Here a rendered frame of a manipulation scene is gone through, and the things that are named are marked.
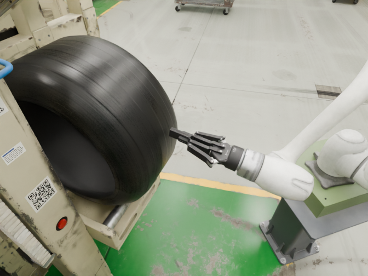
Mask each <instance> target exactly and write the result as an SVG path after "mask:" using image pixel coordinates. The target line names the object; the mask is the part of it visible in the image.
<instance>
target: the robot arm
mask: <svg viewBox="0 0 368 276"><path fill-rule="evenodd" d="M367 99H368V60H367V62H366V63H365V65H364V67H363V68H362V69H361V71H360V72H359V74H358V75H357V76H356V78H355V79H354V80H353V81H352V82H351V83H350V85H349V86H348V87H347V88H346V89H345V90H344V91H343V92H342V93H341V94H340V95H339V96H338V97H337V98H336V99H335V100H334V101H333V102H332V103H330V104H329V105H328V106H327V108H326V109H324V110H323V111H322V113H321V114H319V115H318V116H317V117H316V118H315V119H314V120H313V121H312V122H311V123H310V124H309V125H308V126H307V127H305V128H304V129H303V130H302V131H301V132H300V133H299V134H298V135H297V136H296V137H295V138H294V139H293V140H292V141H291V142H290V143H289V144H287V145H286V146H285V147H284V148H283V149H281V150H279V151H272V152H271V153H269V154H268V155H265V154H263V153H260V152H257V151H254V150H252V149H250V148H247V149H246V151H244V149H243V148H241V147H238V146H236V145H233V146H231V145H229V144H228V143H227V142H226V141H225V138H226V137H225V136H217V135H213V134H208V133H203V132H200V131H196V132H195V133H194V134H190V133H188V132H186V131H181V130H178V129H176V128H173V127H171V129H170V131H169V136H170V137H173V138H175V139H177V140H178V141H179V142H182V143H184V144H186V145H187V151H188V152H190V153H191V154H193V155H194V156H196V157H197V158H199V159H200V160H202V161H203V162H205V163H206V164H207V165H208V167H210V168H212V166H213V165H215V164H219V165H224V166H225V168H227V169H229V170H232V171H236V170H237V175H238V176H240V177H243V178H245V179H247V180H249V181H251V182H254V183H256V184H257V185H258V186H259V187H261V188H262V189H263V190H265V191H267V192H269V193H272V194H274V195H276V196H279V197H283V198H286V199H290V200H298V201H304V200H306V199H307V198H308V197H309V196H310V194H311V192H312V190H313V187H314V177H313V176H312V175H311V174H310V173H309V172H307V171H306V170H304V169H303V168H302V167H300V166H298V165H296V161H297V160H298V158H299V157H300V156H301V154H302V153H303V152H304V151H305V150H306V149H307V148H308V147H310V146H311V145H312V144H313V143H315V142H316V141H317V140H318V139H320V138H321V137H322V136H323V135H325V134H326V133H327V132H328V131H329V130H331V129H332V128H333V127H334V126H335V125H337V124H338V123H339V122H340V121H342V120H343V119H345V117H347V116H348V115H349V114H351V113H352V112H353V111H354V110H355V109H356V108H358V107H359V106H360V105H361V104H362V103H363V102H365V101H366V100H367ZM313 155H314V157H315V159H316V160H313V161H306V162H305V166H306V167H308V168H309V169H310V171H311V172H312V173H313V175H314V176H315V177H316V178H317V180H318V181H319V182H320V184H321V187H322V188H323V189H328V188H330V187H334V186H339V185H345V184H354V183H355V182H356V183H357V184H358V185H360V186H361V187H362V188H364V189H366V190H367V191H368V142H367V140H366V138H365V137H364V136H363V135H362V134H361V133H359V132H358V131H355V130H352V129H344V130H341V131H339V132H337V133H336V134H334V135H333V136H332V137H330V138H329V139H328V140H327V141H326V143H325V145H324V146H323V148H322V149H321V151H320V153H319V152H318V151H316V152H314V153H313Z"/></svg>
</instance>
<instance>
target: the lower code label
mask: <svg viewBox="0 0 368 276"><path fill-rule="evenodd" d="M56 193H57V190H56V188H55V187H54V185H53V183H52V182H51V180H50V178H49V177H48V176H47V177H46V178H45V179H44V180H43V181H41V182H40V183H39V184H38V185H37V186H36V187H35V188H34V189H33V190H32V191H31V192H30V193H29V194H28V195H27V196H26V197H25V199H26V200H27V202H28V203H29V204H30V205H31V207H32V208H33V209H34V211H35V212H36V213H37V212H39V211H40V209H41V208H42V207H44V205H45V204H46V203H47V202H48V201H49V200H50V199H51V198H52V197H53V196H54V195H55V194H56Z"/></svg>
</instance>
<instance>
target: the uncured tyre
mask: <svg viewBox="0 0 368 276"><path fill-rule="evenodd" d="M11 64H12V65H13V70H12V71H11V72H10V73H9V74H8V75H7V76H5V77H4V78H3V79H4V80H5V82H6V84H7V86H8V88H9V90H10V91H11V93H12V95H13V97H14V99H15V100H16V102H17V104H18V105H19V107H20V109H21V111H22V113H23V114H24V116H25V118H26V120H27V122H28V124H29V125H30V127H31V129H32V131H33V132H34V134H35V136H36V138H37V140H38V142H39V143H40V145H41V147H42V149H43V151H44V153H45V155H46V156H47V158H48V159H49V161H50V163H51V165H52V166H53V168H54V170H55V172H56V174H57V176H58V177H59V179H60V181H61V183H62V185H63V187H64V188H66V189H67V190H69V191H71V192H72V193H74V194H76V195H78V196H80V197H82V198H84V199H87V200H89V201H91V202H94V203H98V204H102V205H121V204H127V203H132V202H135V201H137V200H138V199H140V198H141V197H142V196H143V195H144V194H146V193H147V192H148V191H149V189H150V188H151V186H152V185H153V183H154V182H155V180H156V179H157V177H158V175H159V174H160V172H161V171H162V170H163V168H164V167H165V165H166V163H167V162H168V160H169V159H170V157H171V156H172V154H173V152H174V149H175V145H176V141H177V139H175V138H173V137H170V136H169V131H170V129H171V127H173V128H176V129H178V128H177V119H176V115H175V111H174V108H173V106H172V104H171V101H170V99H169V97H168V95H167V94H166V92H165V90H164V89H163V87H162V85H161V84H160V83H159V81H158V80H157V78H156V77H155V76H154V75H153V74H152V72H151V71H150V70H149V69H148V68H147V67H146V66H145V65H144V64H143V63H142V62H141V61H139V60H138V59H137V58H136V57H135V56H133V55H132V54H131V53H129V52H128V51H126V50H125V49H123V48H122V47H120V46H118V45H116V44H114V43H112V42H110V41H107V40H105V39H102V38H99V37H95V36H88V35H77V36H67V37H62V38H60V39H57V40H55V41H53V42H51V43H49V44H47V45H45V46H43V47H41V48H39V49H37V50H35V51H33V52H30V53H28V54H26V55H24V56H22V57H20V58H18V59H16V60H14V61H12V62H11Z"/></svg>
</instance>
